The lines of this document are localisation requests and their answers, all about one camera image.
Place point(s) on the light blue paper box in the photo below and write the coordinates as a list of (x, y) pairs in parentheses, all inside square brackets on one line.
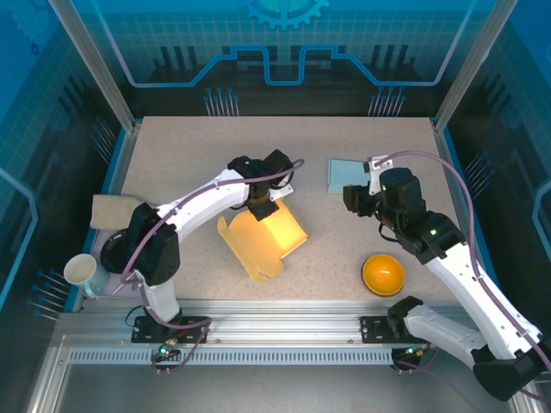
[(344, 174)]

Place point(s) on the yellow paper box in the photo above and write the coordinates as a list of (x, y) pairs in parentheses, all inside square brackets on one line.
[(258, 245)]

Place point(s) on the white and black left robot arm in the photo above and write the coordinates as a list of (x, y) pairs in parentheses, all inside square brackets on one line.
[(202, 202)]

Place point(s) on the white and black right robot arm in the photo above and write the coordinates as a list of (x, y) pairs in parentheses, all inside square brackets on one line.
[(465, 271)]

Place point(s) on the orange bowl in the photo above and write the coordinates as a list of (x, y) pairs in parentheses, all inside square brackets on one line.
[(383, 273)]

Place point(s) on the beige cloth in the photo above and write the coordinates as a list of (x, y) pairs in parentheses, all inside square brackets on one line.
[(109, 211)]

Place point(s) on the thin wooden stick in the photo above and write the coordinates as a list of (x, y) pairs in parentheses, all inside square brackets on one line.
[(120, 287)]

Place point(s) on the lavender tray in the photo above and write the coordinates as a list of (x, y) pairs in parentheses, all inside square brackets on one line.
[(125, 293)]

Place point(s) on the white and blue cup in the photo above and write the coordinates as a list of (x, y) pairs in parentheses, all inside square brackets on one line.
[(79, 269)]

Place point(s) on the aluminium table side rail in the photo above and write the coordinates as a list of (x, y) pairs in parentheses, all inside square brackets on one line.
[(452, 168), (120, 168)]

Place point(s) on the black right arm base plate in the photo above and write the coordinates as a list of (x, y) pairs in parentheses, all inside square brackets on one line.
[(374, 329)]

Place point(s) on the aluminium frame post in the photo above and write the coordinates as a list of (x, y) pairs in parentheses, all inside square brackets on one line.
[(95, 64), (473, 64)]

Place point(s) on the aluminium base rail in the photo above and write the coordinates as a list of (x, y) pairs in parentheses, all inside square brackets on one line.
[(280, 322)]

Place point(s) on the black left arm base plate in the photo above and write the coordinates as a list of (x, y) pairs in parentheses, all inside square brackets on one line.
[(196, 329)]

